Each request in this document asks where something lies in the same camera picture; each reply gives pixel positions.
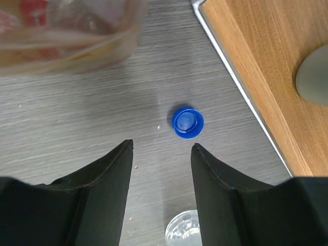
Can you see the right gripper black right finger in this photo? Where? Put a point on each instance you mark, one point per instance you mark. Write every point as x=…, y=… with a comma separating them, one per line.
x=235, y=209

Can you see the green grey cup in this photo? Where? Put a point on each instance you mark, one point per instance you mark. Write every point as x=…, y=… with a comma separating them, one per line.
x=311, y=77

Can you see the amber tea bottle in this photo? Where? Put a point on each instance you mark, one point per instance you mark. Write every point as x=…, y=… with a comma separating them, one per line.
x=56, y=37

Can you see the clear bottle blue cap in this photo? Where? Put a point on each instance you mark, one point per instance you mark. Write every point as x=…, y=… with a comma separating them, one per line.
x=184, y=230

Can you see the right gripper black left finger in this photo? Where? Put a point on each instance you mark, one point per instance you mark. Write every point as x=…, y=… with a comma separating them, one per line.
x=86, y=207

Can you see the dark blue bottle cap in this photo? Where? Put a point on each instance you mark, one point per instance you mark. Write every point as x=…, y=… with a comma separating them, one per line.
x=187, y=123

